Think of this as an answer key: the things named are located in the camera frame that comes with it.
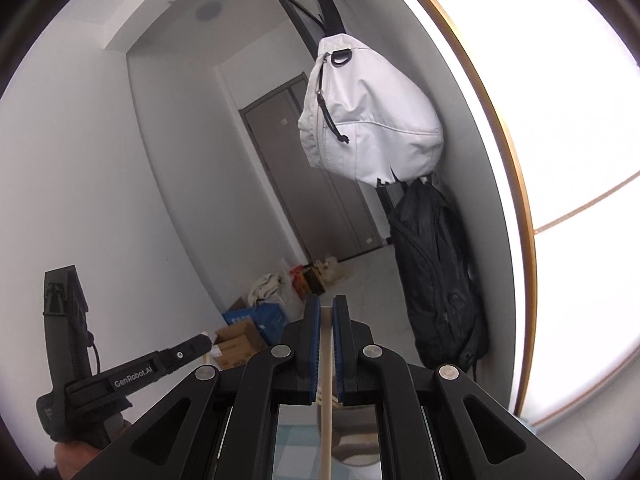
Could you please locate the wooden chopstick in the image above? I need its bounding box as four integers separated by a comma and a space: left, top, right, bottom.
318, 307, 334, 480

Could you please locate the left hand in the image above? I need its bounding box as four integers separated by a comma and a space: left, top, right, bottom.
53, 441, 101, 480

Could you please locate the white utensil holder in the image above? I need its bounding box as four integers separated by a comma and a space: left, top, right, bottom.
272, 404, 382, 479

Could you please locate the brown cardboard box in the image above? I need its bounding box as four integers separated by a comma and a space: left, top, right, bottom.
212, 318, 267, 370

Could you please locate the blue cardboard box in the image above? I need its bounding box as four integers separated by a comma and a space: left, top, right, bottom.
222, 298, 288, 346

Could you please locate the black backpack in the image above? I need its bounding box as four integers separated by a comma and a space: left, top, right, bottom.
388, 179, 489, 372

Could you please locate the beige cloth bag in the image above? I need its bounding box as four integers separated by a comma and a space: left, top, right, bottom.
314, 257, 343, 287

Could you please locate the grey door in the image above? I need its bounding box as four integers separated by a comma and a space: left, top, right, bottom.
241, 74, 383, 261

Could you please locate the white sling bag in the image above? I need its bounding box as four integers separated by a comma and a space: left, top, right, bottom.
298, 0, 444, 186

